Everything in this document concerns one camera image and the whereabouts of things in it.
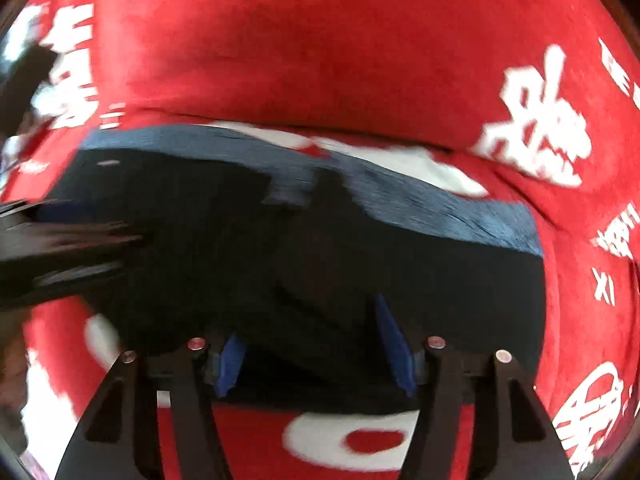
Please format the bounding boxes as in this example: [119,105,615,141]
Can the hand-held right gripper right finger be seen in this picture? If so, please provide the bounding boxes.
[375,293,576,480]

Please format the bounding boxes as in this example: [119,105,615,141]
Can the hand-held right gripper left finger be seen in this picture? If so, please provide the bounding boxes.
[55,333,247,480]

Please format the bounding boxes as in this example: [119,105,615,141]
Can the red printed blanket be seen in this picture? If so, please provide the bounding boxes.
[0,0,640,480]

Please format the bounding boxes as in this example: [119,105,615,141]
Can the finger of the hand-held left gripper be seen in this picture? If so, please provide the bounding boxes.
[0,220,147,311]
[0,199,76,223]

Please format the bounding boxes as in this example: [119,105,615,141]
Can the dark navy pants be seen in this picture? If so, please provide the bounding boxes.
[37,122,548,416]

